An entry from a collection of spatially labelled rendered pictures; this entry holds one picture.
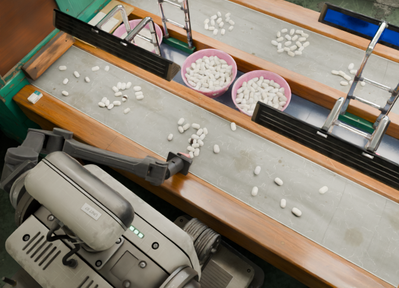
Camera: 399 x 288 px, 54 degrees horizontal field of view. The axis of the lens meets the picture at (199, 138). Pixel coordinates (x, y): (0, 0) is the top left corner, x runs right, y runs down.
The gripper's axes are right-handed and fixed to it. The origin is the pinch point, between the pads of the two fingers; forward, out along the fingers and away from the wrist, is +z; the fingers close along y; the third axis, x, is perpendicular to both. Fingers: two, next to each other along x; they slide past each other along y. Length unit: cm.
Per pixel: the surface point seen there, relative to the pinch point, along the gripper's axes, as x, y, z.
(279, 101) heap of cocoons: -27, -19, 39
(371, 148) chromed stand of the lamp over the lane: -39, -60, -11
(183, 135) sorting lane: -3.5, 8.4, 8.0
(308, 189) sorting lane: -7, -49, 10
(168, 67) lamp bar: -34.8, 15.2, -9.1
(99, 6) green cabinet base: -34, 91, 39
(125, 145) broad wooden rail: 5.8, 26.3, -7.3
